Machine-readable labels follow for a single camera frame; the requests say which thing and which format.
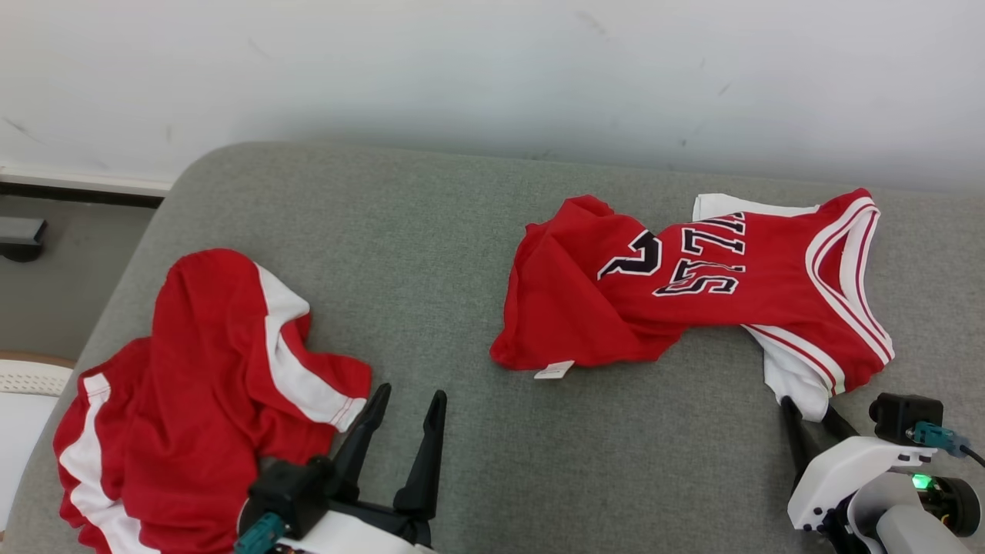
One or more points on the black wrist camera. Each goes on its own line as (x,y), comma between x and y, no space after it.
(288,492)
(904,415)

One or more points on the red shorts white stripes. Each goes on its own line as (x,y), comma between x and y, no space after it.
(200,369)

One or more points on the grey fabric sofa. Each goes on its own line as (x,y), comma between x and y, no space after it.
(431,254)

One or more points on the white plastic laundry basket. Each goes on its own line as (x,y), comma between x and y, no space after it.
(27,408)

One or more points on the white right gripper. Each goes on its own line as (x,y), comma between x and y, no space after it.
(839,473)

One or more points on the red basketball jersey white trim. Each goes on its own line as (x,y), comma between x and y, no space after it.
(585,308)

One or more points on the dark grey flat block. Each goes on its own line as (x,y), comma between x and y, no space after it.
(19,231)

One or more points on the white wall baseboard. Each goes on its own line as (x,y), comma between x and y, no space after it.
(77,182)

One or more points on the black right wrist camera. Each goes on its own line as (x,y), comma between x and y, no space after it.
(904,415)

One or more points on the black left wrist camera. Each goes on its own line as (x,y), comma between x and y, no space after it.
(288,492)

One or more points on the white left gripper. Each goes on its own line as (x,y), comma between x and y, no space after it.
(369,535)

